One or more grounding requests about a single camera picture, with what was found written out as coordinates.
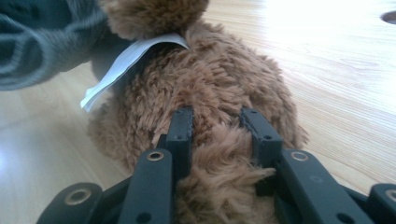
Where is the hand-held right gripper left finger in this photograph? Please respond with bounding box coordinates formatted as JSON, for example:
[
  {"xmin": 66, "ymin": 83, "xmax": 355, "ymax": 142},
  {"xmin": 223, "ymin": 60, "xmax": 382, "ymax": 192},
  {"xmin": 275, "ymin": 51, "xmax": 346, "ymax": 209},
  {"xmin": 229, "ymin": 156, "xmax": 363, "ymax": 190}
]
[{"xmin": 156, "ymin": 105, "xmax": 195, "ymax": 183}]

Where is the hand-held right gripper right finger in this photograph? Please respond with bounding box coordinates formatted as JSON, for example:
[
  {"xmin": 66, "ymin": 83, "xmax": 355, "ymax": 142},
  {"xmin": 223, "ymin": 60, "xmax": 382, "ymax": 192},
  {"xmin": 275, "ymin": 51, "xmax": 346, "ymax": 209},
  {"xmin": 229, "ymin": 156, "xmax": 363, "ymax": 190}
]
[{"xmin": 238, "ymin": 106, "xmax": 284, "ymax": 169}]

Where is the brown plush toy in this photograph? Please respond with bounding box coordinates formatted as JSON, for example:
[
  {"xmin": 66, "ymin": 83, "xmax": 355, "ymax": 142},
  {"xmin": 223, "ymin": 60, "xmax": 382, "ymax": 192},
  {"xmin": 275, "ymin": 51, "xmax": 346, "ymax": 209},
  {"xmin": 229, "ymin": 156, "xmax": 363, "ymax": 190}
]
[{"xmin": 86, "ymin": 0, "xmax": 310, "ymax": 224}]

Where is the grey fluffy cloth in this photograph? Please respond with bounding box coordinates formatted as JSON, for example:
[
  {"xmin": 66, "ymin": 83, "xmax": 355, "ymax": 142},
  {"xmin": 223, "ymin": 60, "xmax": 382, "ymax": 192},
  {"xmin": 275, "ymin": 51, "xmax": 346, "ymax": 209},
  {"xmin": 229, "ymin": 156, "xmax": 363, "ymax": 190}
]
[{"xmin": 0, "ymin": 0, "xmax": 108, "ymax": 91}]

